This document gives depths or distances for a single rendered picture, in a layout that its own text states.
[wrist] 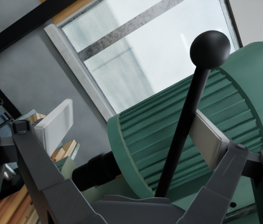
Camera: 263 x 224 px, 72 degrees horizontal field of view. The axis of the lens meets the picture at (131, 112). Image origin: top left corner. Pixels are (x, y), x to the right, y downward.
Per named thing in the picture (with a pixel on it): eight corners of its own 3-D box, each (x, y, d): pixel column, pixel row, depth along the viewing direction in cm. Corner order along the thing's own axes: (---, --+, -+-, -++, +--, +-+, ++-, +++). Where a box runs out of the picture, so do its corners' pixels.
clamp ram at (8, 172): (-11, 154, 42) (19, 137, 40) (12, 176, 44) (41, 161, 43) (-46, 182, 33) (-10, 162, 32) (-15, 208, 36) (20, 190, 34)
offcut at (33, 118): (38, 130, 61) (48, 125, 61) (28, 129, 57) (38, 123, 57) (35, 120, 63) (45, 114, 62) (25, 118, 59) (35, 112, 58)
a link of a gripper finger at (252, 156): (240, 162, 12) (284, 165, 12) (209, 129, 17) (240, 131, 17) (233, 180, 13) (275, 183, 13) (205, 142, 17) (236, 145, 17)
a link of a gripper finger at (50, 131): (47, 162, 14) (37, 162, 14) (73, 124, 20) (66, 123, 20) (43, 127, 13) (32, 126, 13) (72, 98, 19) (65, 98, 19)
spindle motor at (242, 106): (109, 107, 43) (236, 38, 38) (143, 161, 48) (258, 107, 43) (97, 148, 26) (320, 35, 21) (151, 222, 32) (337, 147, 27)
